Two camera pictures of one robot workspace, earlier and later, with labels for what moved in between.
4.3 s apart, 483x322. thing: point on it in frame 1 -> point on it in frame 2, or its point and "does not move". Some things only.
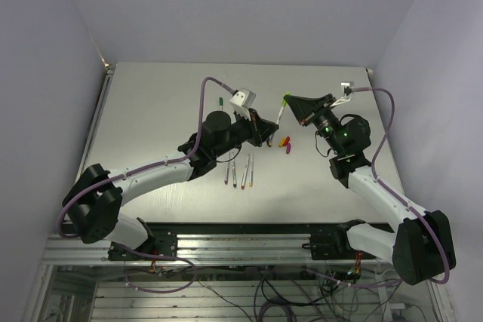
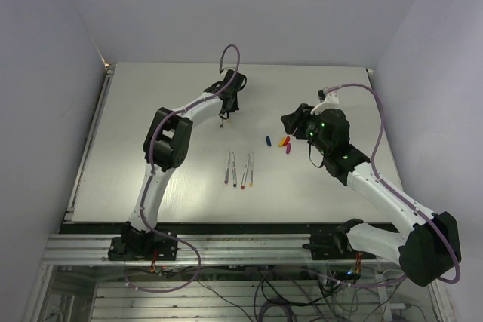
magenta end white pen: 226,170 does not move
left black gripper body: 241,131 -> 236,106
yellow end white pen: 251,173 does not move
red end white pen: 244,180 does not move
